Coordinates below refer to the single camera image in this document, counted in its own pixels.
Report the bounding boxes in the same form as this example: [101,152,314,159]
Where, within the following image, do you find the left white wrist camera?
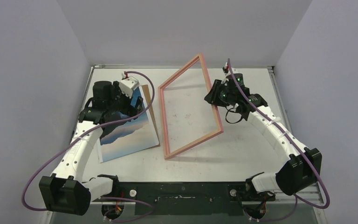
[118,76,139,98]

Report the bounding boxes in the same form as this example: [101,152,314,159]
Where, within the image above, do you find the pink picture frame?
[158,53,224,161]

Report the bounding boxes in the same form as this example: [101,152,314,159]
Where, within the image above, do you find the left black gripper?
[107,82,143,119]

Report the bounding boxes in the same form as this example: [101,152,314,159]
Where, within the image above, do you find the brown cardboard backing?
[141,84,160,148]

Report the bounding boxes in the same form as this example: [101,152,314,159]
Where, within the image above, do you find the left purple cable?
[21,70,156,223]

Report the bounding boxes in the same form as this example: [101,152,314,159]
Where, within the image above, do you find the aluminium rail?
[45,182,324,206]

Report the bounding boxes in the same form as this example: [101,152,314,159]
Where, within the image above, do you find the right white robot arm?
[204,73,322,200]

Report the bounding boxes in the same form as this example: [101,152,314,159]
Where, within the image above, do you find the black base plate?
[106,182,275,216]

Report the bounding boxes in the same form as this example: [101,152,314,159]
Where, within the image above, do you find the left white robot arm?
[39,77,144,216]

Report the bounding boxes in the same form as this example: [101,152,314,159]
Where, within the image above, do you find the blue landscape photo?
[96,85,160,163]

